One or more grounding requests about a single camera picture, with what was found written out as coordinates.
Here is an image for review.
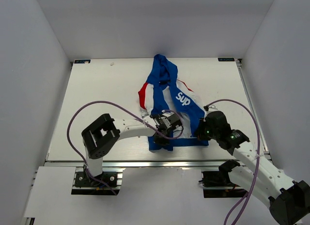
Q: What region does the blue white red jacket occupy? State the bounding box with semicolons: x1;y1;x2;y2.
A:
138;54;209;152

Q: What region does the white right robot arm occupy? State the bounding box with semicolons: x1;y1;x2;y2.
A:
195;111;310;225

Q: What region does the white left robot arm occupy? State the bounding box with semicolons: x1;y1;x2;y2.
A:
81;111;183;186

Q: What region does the blue right corner label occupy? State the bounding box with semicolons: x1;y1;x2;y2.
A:
218;57;235;62

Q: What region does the blue corner label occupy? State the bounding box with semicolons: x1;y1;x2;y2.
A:
218;57;235;62
74;59;91;64

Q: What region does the blue left corner label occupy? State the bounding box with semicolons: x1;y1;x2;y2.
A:
74;59;91;64

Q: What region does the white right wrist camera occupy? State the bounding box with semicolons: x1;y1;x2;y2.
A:
204;104;218;113

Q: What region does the aluminium table right rail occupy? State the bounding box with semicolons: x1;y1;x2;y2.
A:
235;59;270;155

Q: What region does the aluminium table rail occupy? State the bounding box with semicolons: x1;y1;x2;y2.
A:
44;160;226;168
235;59;270;155

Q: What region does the aluminium table front rail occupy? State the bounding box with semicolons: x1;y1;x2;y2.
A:
44;160;226;168

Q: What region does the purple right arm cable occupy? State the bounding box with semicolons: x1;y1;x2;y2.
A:
204;98;261;225

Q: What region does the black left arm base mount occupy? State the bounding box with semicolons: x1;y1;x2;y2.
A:
71;168;123;196

